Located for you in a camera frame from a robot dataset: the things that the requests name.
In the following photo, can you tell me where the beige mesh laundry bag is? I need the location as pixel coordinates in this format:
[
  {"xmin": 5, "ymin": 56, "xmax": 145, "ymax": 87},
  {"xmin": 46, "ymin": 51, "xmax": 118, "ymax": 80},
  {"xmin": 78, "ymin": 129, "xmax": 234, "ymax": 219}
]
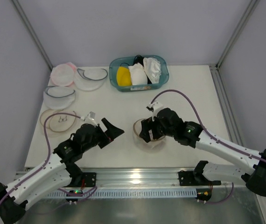
[{"xmin": 133, "ymin": 118, "xmax": 167, "ymax": 152}]

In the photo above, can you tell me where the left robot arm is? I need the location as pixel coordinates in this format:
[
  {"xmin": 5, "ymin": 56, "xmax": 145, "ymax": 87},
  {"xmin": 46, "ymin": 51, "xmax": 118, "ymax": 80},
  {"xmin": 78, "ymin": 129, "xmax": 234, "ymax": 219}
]
[{"xmin": 0, "ymin": 118, "xmax": 124, "ymax": 224}]

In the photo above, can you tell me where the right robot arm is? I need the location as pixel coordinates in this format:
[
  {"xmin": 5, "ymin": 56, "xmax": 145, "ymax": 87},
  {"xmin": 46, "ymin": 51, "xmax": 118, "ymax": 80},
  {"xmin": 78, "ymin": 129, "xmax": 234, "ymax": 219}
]
[{"xmin": 139, "ymin": 108, "xmax": 266, "ymax": 197}]

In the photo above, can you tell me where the white blue-trim laundry bag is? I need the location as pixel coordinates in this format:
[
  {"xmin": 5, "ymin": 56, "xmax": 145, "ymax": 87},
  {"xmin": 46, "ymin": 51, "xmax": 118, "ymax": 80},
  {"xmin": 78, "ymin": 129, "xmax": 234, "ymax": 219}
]
[{"xmin": 43, "ymin": 86, "xmax": 76, "ymax": 110}]

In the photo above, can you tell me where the yellow bra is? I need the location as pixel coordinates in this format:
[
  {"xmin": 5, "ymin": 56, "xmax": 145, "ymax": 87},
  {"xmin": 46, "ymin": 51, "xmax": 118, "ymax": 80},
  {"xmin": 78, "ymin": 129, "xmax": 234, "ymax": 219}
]
[{"xmin": 116, "ymin": 67, "xmax": 132, "ymax": 86}]

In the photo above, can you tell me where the white grey-trim laundry bag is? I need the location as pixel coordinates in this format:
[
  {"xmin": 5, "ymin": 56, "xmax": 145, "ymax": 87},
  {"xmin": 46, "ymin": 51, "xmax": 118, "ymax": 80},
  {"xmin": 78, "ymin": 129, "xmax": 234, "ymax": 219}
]
[{"xmin": 74, "ymin": 68, "xmax": 108, "ymax": 91}]

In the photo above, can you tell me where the white folded bra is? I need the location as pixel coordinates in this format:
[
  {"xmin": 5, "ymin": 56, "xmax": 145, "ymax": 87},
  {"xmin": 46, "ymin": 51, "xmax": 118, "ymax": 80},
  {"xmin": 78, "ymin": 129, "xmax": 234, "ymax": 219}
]
[{"xmin": 128, "ymin": 63, "xmax": 147, "ymax": 85}]

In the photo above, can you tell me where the white lace bra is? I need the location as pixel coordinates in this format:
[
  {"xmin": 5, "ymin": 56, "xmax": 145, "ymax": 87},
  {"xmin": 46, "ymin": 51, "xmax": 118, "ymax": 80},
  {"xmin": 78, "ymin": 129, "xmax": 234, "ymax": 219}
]
[{"xmin": 143, "ymin": 57, "xmax": 161, "ymax": 84}]

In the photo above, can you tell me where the pink mesh laundry bag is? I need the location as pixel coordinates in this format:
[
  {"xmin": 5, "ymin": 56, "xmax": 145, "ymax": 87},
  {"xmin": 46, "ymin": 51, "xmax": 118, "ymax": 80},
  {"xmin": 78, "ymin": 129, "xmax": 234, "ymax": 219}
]
[{"xmin": 50, "ymin": 62, "xmax": 77, "ymax": 86}]

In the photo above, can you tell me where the black bra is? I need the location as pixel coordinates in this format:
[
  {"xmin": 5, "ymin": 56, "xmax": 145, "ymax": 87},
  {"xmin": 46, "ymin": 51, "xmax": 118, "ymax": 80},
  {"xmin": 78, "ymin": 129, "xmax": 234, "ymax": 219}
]
[{"xmin": 120, "ymin": 55, "xmax": 151, "ymax": 84}]

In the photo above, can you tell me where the teal plastic basket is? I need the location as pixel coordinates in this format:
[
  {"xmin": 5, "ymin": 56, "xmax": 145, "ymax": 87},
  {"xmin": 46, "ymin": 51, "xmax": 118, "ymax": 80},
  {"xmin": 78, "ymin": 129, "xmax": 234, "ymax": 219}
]
[{"xmin": 109, "ymin": 55, "xmax": 169, "ymax": 92}]

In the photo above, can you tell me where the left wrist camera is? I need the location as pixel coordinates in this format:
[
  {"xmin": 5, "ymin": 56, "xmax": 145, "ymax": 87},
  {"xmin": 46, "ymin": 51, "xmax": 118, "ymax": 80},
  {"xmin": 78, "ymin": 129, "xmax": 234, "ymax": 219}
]
[{"xmin": 84, "ymin": 112, "xmax": 98, "ymax": 126}]

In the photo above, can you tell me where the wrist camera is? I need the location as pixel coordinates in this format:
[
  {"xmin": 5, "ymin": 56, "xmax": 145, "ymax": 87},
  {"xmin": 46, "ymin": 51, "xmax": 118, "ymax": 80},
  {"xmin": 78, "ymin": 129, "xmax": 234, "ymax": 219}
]
[
  {"xmin": 146, "ymin": 100, "xmax": 164, "ymax": 118},
  {"xmin": 84, "ymin": 112, "xmax": 98, "ymax": 126}
]

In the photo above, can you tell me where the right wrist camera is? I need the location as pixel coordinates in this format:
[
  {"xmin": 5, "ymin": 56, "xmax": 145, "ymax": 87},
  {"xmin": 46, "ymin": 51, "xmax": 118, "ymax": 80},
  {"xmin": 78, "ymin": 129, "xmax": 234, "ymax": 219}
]
[{"xmin": 146, "ymin": 100, "xmax": 164, "ymax": 118}]

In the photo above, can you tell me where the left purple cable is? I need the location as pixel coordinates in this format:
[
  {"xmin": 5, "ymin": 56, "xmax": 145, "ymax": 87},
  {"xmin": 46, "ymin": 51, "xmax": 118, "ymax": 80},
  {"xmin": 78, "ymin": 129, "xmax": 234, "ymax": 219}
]
[{"xmin": 0, "ymin": 112, "xmax": 87, "ymax": 224}]

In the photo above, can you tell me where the purple cable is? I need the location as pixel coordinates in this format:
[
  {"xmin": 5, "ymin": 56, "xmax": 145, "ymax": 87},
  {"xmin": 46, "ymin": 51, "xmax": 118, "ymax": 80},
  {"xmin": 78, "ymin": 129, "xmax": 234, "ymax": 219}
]
[
  {"xmin": 150, "ymin": 90, "xmax": 266, "ymax": 172},
  {"xmin": 0, "ymin": 112, "xmax": 87, "ymax": 224}
]

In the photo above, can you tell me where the aluminium mounting rail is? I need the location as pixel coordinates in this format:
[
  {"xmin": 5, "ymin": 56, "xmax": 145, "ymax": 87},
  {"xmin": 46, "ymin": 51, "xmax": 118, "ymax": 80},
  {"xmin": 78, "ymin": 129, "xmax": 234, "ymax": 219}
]
[{"xmin": 11, "ymin": 167, "xmax": 248, "ymax": 189}]

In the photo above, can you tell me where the white slotted cable duct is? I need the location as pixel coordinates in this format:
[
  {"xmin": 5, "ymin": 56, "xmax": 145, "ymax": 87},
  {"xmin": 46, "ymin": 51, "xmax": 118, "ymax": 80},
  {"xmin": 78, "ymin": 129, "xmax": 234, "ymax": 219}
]
[{"xmin": 46, "ymin": 188, "xmax": 198, "ymax": 199}]

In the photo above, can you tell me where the right side aluminium rail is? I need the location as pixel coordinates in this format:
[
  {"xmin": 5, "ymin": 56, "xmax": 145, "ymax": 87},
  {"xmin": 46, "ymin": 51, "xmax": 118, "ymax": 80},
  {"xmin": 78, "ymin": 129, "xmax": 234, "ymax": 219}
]
[{"xmin": 209, "ymin": 64, "xmax": 245, "ymax": 146}]

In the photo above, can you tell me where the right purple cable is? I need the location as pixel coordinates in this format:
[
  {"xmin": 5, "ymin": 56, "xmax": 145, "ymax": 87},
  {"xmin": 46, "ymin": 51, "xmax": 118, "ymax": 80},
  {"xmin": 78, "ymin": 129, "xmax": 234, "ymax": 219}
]
[{"xmin": 150, "ymin": 90, "xmax": 266, "ymax": 172}]

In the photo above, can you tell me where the right frame post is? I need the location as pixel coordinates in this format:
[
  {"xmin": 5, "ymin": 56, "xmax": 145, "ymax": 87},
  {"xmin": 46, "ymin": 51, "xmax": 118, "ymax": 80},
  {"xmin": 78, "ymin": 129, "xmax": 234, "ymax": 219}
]
[{"xmin": 216, "ymin": 0, "xmax": 260, "ymax": 70}]

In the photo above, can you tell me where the frame post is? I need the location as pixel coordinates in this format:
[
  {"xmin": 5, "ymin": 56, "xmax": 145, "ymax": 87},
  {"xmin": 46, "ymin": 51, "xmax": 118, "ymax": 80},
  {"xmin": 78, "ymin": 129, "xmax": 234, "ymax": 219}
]
[
  {"xmin": 10, "ymin": 0, "xmax": 53, "ymax": 70},
  {"xmin": 216, "ymin": 0, "xmax": 260, "ymax": 70}
]

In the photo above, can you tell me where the left frame post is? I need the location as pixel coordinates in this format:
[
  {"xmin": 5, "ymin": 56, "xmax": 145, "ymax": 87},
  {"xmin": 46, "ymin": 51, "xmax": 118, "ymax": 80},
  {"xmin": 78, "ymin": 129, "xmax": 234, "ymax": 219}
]
[{"xmin": 10, "ymin": 0, "xmax": 53, "ymax": 70}]

